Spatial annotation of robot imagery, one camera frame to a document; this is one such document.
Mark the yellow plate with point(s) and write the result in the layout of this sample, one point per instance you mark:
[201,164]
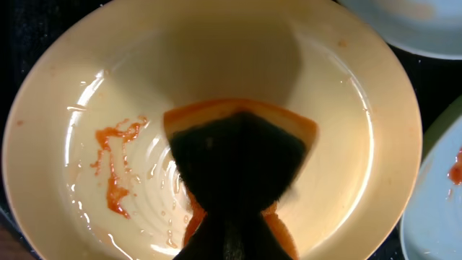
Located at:
[85,161]

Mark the orange green scrub sponge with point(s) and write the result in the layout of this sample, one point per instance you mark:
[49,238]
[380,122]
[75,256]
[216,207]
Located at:
[236,158]

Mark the light blue plate right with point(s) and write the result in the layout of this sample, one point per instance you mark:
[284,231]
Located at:
[430,227]

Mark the light blue plate top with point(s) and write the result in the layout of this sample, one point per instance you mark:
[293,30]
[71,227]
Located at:
[430,28]

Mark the light blue plate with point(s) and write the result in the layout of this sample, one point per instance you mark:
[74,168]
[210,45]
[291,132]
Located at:
[430,227]
[430,28]

